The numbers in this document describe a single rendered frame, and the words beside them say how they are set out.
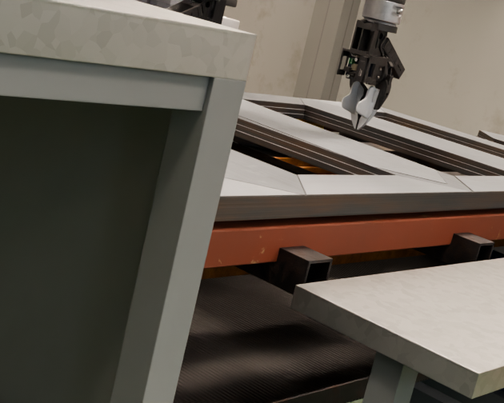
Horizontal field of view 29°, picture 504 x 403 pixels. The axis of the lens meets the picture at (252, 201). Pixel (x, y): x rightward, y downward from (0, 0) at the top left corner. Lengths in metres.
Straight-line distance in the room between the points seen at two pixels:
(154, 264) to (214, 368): 0.58
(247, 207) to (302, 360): 0.42
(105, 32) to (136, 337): 0.29
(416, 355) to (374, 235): 0.35
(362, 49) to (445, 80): 4.69
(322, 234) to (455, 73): 5.26
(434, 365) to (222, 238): 0.29
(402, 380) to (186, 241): 0.43
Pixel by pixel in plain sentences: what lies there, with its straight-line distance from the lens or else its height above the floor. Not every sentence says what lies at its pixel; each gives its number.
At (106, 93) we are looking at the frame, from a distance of 0.75.
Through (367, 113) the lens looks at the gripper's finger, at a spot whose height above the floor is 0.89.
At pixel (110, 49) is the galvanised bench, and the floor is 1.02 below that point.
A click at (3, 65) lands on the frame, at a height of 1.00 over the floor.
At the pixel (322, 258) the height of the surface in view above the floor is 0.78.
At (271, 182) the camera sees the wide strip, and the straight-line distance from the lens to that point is 1.29.
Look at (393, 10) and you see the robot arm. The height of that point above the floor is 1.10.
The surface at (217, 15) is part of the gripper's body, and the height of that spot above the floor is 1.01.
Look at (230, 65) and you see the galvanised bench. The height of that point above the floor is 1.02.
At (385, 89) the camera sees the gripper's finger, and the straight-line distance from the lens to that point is 1.94.
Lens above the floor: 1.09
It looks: 12 degrees down
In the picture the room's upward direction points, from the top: 13 degrees clockwise
